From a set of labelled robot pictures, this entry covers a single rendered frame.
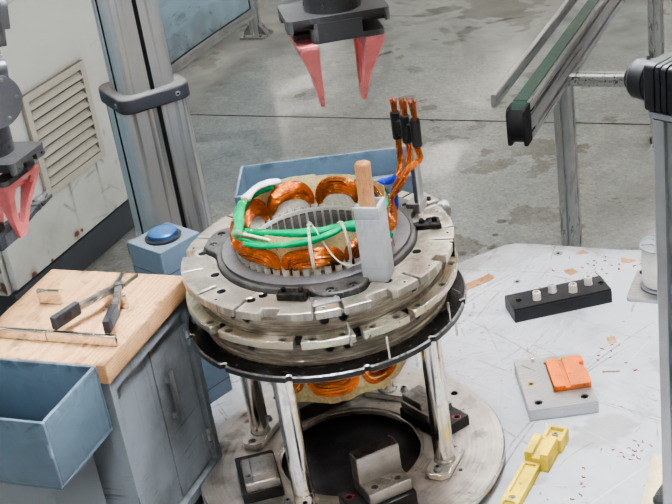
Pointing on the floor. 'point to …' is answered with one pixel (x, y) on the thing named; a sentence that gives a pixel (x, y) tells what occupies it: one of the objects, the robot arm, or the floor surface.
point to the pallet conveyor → (562, 89)
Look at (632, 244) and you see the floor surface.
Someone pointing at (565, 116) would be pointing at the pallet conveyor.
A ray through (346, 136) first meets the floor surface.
